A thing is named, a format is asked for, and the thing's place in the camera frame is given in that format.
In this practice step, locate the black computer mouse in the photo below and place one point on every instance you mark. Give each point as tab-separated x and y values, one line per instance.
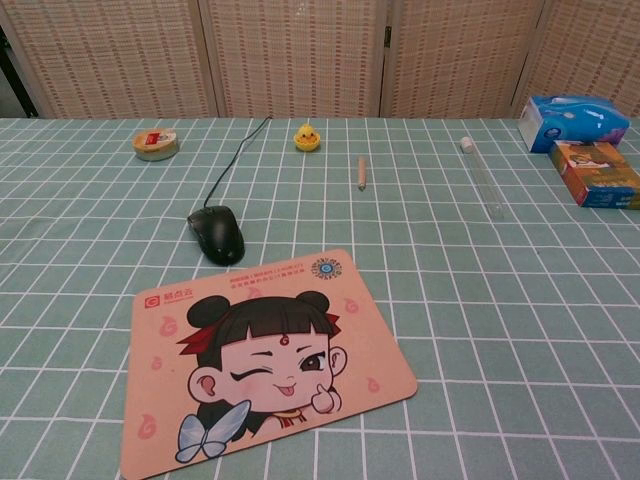
217	235

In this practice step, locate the cartoon girl mouse pad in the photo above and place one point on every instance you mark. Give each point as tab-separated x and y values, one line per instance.
160	350

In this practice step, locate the short wooden stick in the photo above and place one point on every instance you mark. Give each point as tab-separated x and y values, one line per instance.
361	172

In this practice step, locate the yellow duck toy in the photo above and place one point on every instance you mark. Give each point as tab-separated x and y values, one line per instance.
306	137

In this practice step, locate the green checked tablecloth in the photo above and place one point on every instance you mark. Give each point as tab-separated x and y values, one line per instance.
450	300

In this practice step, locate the glass test tube white cap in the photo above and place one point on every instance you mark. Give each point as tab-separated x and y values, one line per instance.
467	144

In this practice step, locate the bamboo folding screen panel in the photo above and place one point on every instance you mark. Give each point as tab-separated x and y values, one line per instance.
295	55
460	55
110	55
590	50

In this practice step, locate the yellow tape roll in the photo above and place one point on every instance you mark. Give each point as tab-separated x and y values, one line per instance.
155	150

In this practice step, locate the black screen hinge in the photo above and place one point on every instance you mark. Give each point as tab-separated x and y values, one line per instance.
387	37

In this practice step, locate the orange and blue box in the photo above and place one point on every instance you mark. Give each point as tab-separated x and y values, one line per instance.
595	175

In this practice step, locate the blue tissue pack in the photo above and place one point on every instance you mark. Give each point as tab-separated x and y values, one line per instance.
575	117

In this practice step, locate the black stand frame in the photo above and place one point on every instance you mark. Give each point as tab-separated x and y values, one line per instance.
15	80

